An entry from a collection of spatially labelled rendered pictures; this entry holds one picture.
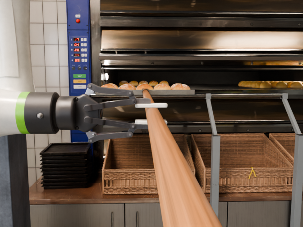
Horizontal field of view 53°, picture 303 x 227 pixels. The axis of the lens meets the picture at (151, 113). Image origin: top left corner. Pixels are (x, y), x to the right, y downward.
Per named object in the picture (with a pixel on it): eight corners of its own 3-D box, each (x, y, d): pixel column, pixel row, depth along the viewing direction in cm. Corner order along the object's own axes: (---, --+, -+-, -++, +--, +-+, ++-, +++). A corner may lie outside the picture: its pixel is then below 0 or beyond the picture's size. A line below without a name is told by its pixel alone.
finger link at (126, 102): (87, 110, 68) (86, 104, 68) (136, 102, 68) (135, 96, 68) (84, 112, 64) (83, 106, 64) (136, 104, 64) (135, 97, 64)
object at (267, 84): (236, 86, 299) (236, 80, 298) (284, 86, 300) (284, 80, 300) (261, 88, 238) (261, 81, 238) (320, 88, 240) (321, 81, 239)
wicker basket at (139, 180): (109, 170, 225) (109, 133, 222) (184, 169, 227) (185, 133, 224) (101, 195, 177) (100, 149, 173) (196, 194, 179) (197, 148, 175)
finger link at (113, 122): (84, 115, 64) (83, 122, 64) (136, 124, 65) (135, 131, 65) (87, 113, 68) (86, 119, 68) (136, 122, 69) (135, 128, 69)
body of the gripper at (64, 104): (62, 92, 69) (103, 93, 69) (63, 129, 70) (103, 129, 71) (53, 94, 62) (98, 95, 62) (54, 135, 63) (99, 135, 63)
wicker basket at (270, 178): (189, 169, 227) (190, 133, 224) (262, 168, 229) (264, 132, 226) (202, 194, 179) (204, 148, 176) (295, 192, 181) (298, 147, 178)
